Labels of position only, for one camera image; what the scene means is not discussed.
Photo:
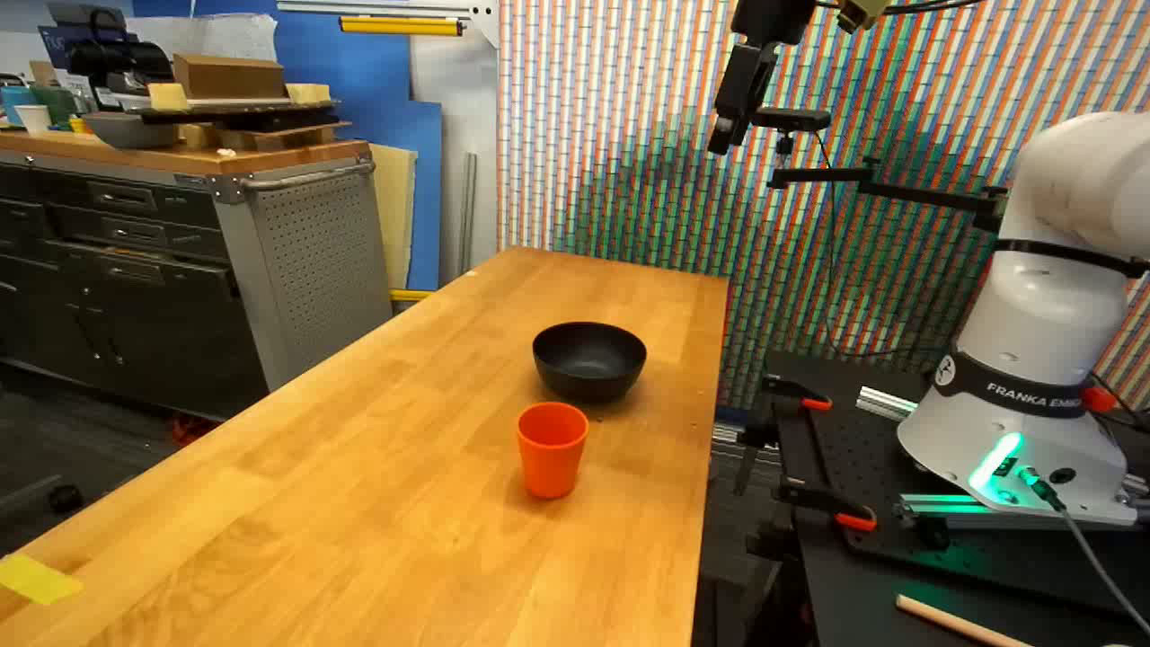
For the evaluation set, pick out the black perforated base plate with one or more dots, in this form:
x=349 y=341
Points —
x=876 y=563

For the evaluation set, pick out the orange plastic cup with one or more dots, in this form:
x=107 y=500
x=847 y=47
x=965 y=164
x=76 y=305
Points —
x=552 y=457

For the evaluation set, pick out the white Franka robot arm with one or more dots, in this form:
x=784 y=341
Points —
x=1047 y=325

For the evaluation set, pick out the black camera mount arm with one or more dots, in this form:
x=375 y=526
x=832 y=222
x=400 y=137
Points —
x=887 y=185

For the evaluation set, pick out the beige leaning wooden panel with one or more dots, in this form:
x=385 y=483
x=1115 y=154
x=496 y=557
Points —
x=398 y=222

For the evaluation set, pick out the yellow spirit level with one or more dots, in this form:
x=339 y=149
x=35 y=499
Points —
x=400 y=28

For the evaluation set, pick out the black bowl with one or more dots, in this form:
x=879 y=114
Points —
x=590 y=360

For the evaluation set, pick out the black bar camera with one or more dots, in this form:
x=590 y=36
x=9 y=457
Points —
x=793 y=121

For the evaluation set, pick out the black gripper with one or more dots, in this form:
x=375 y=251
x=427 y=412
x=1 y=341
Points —
x=756 y=72

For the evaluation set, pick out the grey metal tool cabinet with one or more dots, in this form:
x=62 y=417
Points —
x=144 y=290

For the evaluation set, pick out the brown wooden box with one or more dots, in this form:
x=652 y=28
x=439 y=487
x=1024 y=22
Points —
x=229 y=77

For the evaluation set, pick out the yellow tape piece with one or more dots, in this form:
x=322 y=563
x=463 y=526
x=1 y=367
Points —
x=37 y=581

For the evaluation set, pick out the wooden dowel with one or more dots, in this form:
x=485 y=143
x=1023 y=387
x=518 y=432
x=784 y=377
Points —
x=953 y=621

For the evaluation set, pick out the blue board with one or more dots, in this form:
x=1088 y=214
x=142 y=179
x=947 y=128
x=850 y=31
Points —
x=362 y=85

